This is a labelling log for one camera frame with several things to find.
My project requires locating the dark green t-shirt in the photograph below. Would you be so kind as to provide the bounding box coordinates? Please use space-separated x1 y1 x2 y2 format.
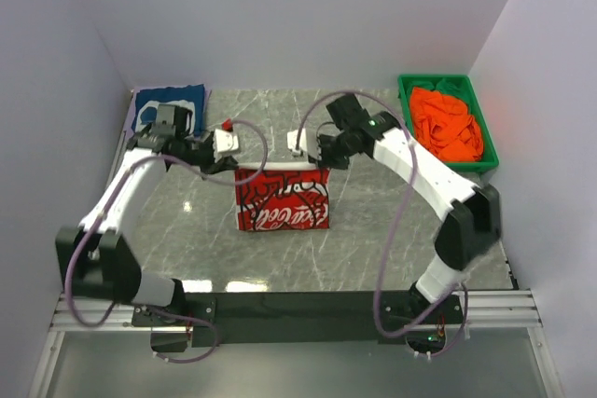
435 77 464 99

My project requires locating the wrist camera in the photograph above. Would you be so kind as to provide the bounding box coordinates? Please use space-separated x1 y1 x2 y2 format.
286 129 320 159
213 119 240 157

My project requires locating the white t-shirt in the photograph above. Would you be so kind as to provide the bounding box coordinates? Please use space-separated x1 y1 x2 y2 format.
234 162 330 232

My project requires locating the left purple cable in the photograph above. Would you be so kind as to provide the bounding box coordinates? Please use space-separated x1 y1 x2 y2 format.
64 118 270 365

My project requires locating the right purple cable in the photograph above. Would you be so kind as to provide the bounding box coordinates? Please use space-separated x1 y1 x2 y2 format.
293 89 470 362

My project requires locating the green plastic bin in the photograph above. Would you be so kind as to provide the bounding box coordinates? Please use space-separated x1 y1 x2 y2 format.
397 74 499 173

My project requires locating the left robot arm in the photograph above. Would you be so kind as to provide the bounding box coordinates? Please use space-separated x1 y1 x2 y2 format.
55 104 239 314

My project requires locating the aluminium rail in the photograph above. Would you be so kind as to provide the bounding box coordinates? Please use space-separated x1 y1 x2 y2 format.
49 289 545 334

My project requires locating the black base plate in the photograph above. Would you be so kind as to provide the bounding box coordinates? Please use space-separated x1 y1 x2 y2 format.
132 290 467 348

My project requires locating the purple cable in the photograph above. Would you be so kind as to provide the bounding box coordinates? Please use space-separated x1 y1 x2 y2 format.
293 89 470 362
64 118 270 365

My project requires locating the folded blue printed t-shirt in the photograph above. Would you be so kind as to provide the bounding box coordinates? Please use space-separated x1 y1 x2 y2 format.
130 84 207 138

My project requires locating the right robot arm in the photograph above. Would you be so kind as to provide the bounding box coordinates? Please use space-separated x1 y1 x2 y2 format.
317 90 502 308

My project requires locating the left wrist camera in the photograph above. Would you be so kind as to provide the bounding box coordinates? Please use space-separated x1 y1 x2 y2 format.
213 119 240 157

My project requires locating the orange t-shirt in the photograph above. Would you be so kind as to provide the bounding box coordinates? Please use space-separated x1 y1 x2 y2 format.
410 87 484 163

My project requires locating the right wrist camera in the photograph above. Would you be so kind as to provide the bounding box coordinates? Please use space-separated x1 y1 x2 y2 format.
286 129 320 159

